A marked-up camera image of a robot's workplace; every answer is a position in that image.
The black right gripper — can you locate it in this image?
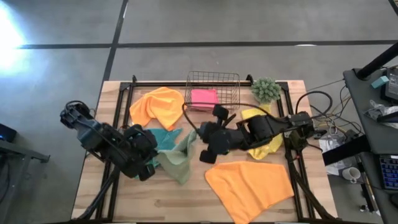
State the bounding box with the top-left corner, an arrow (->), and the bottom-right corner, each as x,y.
198,105 -> 237,165

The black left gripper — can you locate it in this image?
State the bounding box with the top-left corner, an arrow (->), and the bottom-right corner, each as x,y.
121,123 -> 159,182

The teal microfiber towel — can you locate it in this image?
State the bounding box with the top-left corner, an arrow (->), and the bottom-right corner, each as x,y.
134,127 -> 183,180

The pink microfiber towel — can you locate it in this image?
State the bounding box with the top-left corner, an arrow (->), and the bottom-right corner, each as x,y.
190,88 -> 220,111

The sage green microfiber towel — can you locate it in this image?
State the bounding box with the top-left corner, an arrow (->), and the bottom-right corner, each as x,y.
154,129 -> 199,186

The yellow microfiber towel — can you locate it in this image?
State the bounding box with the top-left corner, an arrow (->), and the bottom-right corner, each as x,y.
241,104 -> 284,161

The orange microfiber towel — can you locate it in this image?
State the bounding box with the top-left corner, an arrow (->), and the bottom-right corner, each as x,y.
129,86 -> 186,132
204,161 -> 295,224

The artificial green plant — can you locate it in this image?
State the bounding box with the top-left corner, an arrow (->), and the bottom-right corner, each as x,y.
250,77 -> 282,105

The white plastic bag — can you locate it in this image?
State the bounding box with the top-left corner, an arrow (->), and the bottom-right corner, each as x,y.
318,136 -> 354,177

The grey metal stand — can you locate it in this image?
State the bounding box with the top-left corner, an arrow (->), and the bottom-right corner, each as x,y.
0,139 -> 51,224

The black desk crossbar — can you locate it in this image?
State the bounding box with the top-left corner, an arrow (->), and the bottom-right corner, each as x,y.
322,134 -> 371,166

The black box with blue light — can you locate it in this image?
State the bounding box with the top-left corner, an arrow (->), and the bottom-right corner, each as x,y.
0,123 -> 18,143

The white mug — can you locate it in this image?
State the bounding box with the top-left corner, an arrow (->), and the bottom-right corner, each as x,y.
341,166 -> 361,184

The grey desk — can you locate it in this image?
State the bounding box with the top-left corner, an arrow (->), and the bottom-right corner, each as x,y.
343,63 -> 398,224

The crumpled clear plastic wrap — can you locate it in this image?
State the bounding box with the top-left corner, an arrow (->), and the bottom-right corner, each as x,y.
363,99 -> 398,130

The small teal box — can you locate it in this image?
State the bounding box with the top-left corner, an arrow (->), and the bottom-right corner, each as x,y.
370,75 -> 390,90

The black round pole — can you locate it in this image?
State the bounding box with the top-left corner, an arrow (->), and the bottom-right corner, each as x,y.
356,42 -> 398,81

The backlit keyboard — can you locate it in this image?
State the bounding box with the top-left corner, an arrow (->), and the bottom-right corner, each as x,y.
378,154 -> 398,191

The black device on desk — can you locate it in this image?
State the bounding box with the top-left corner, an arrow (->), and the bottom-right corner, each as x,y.
381,65 -> 398,104

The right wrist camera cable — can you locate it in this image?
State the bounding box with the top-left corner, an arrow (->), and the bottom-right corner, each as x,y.
182,90 -> 333,133

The dark wire basket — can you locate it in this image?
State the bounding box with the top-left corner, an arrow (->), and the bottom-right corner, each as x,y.
183,70 -> 241,113

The black aluminium table frame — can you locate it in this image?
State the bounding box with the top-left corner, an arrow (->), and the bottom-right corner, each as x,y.
71,74 -> 340,224

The black floor cable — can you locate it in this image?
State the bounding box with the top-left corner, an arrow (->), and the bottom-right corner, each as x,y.
309,83 -> 364,134

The yellow floor cable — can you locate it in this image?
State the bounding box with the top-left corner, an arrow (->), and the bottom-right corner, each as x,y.
328,95 -> 354,118

